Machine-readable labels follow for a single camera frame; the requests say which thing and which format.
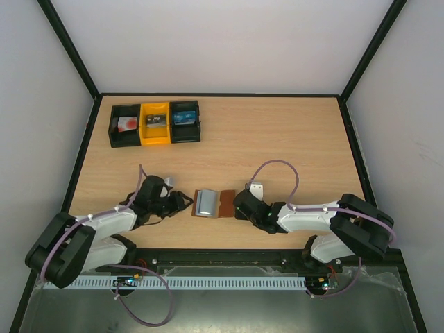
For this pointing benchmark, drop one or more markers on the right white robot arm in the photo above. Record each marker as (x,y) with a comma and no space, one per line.
(349,226)

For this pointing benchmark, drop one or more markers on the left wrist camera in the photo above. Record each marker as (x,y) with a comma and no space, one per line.
(169,182)

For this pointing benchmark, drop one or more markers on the black enclosure frame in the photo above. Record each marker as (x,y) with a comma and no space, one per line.
(213,133)

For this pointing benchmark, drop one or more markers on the black storage bin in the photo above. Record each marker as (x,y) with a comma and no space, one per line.
(124,139)
(184,133)

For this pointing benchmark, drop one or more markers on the white slotted cable duct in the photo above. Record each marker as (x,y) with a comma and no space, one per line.
(190,283)

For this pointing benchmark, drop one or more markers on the black storage bin right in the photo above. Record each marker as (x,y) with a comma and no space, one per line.
(184,133)

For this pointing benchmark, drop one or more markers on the yellow storage bin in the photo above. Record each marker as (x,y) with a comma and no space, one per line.
(154,136)

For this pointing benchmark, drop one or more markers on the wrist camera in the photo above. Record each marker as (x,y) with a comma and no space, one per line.
(169,182)
(256,189)

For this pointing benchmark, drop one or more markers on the red white card stack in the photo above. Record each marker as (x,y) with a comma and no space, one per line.
(125,124)

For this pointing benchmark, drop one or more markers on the brown leather card holder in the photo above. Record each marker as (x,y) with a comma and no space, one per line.
(213,204)

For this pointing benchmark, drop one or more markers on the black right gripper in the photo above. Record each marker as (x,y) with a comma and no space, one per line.
(243,202)

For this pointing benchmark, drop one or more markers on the blue VIP card stack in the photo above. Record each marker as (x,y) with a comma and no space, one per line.
(184,117)

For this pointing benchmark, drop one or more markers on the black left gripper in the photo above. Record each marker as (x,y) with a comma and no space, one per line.
(177,203)

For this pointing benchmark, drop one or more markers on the black VIP card stack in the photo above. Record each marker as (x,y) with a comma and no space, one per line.
(156,120)

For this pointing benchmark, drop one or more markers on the black storage bin left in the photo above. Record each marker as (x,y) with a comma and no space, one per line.
(124,139)

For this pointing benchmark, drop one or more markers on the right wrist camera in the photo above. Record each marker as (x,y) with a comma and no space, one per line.
(256,189)

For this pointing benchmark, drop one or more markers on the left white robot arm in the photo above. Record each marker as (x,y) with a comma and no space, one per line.
(71,245)

